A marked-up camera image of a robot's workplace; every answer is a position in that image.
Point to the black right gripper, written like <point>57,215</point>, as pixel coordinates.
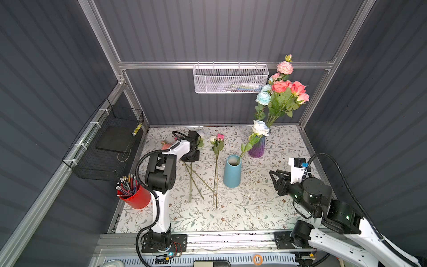
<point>280,184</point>

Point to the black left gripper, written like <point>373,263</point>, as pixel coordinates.
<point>196,158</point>

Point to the purple ribbed glass vase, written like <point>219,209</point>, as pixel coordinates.
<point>258,149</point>

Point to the teal cylindrical vase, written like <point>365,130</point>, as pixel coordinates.
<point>232,171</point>

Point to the coral pink rose stem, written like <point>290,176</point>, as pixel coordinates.
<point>279,102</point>

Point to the white blue carnation stem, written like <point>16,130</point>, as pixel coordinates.
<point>263,99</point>

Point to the light pink rose stem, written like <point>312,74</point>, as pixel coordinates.
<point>302,98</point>

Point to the deep pink rose stem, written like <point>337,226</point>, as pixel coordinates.
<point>297,88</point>

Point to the pink carnation flower stem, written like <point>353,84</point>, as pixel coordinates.
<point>284,69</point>

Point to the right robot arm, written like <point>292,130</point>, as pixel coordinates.
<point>334,227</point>

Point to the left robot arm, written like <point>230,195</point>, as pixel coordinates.
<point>156,172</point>

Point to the white and magenta rosebud stems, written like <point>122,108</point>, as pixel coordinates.
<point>217,142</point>

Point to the pink double carnation stem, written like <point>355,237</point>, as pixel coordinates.
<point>166,145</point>

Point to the red pen cup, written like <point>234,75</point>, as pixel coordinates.
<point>132,192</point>

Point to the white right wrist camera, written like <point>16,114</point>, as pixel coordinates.
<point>300,169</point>

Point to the white wire wall basket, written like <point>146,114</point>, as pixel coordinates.
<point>228,79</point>

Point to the black wire wall basket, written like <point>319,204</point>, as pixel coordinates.
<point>108,145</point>

